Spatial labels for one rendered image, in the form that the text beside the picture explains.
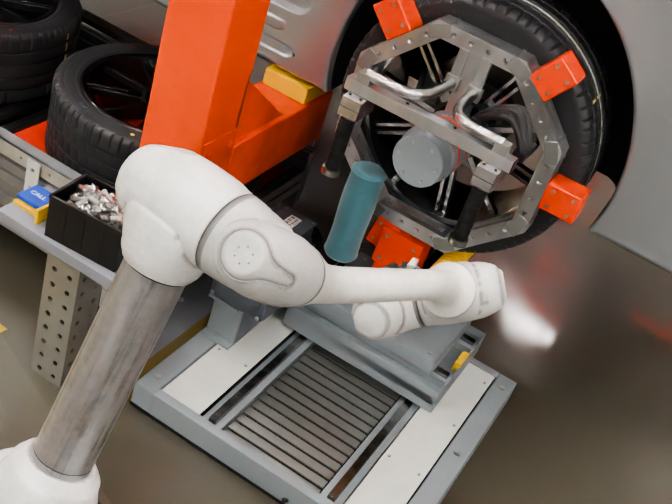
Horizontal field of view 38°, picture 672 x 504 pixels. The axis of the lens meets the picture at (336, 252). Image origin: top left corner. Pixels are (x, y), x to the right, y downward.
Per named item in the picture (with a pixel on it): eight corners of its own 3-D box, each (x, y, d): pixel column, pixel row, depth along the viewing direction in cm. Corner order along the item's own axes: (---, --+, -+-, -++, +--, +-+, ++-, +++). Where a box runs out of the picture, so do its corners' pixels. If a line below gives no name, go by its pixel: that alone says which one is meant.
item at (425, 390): (476, 354, 302) (487, 330, 296) (429, 415, 273) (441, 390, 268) (339, 274, 315) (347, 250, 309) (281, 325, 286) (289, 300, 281)
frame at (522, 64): (508, 274, 249) (600, 85, 219) (499, 285, 243) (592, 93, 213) (328, 175, 263) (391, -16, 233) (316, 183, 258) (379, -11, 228)
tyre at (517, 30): (574, 256, 266) (648, 18, 233) (547, 293, 248) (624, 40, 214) (359, 176, 289) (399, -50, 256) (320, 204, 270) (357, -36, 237)
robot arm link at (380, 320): (369, 328, 198) (432, 317, 194) (351, 353, 184) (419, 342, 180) (356, 277, 197) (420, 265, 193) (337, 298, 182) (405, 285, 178)
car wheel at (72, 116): (283, 151, 329) (301, 89, 316) (223, 253, 274) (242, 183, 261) (98, 84, 331) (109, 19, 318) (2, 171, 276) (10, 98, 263)
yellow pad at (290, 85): (327, 92, 280) (332, 76, 277) (303, 105, 269) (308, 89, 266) (287, 70, 284) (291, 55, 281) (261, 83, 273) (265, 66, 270)
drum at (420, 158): (467, 171, 243) (487, 122, 235) (433, 201, 226) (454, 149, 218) (418, 145, 247) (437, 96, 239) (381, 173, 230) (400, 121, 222)
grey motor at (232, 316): (320, 304, 300) (353, 211, 281) (245, 370, 267) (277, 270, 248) (271, 275, 305) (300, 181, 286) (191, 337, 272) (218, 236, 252)
